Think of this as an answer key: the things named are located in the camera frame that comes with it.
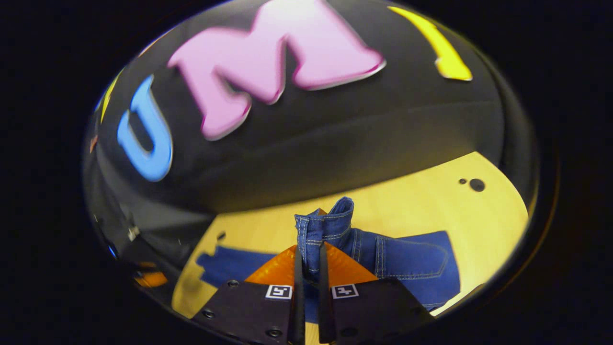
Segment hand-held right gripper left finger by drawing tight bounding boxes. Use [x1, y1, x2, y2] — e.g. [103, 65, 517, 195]
[191, 244, 306, 345]

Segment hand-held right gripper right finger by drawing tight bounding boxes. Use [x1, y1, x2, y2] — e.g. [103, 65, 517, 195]
[318, 241, 436, 345]

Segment blue denim jeans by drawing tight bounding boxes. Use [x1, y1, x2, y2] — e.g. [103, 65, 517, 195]
[195, 196, 461, 324]

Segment black backdrop cloth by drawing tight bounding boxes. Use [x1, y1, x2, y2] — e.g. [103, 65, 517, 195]
[82, 0, 539, 288]

